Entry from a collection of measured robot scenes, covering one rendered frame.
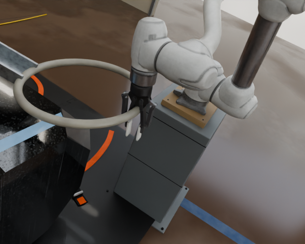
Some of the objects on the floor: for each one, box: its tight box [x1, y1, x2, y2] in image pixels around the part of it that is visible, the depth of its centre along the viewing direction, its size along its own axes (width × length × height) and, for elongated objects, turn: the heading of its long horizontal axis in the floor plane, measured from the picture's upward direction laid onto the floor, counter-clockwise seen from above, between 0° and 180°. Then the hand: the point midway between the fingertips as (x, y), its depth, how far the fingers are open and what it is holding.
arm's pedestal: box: [107, 83, 227, 234], centre depth 196 cm, size 50×50×80 cm
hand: (134, 129), depth 109 cm, fingers closed on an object, 4 cm apart
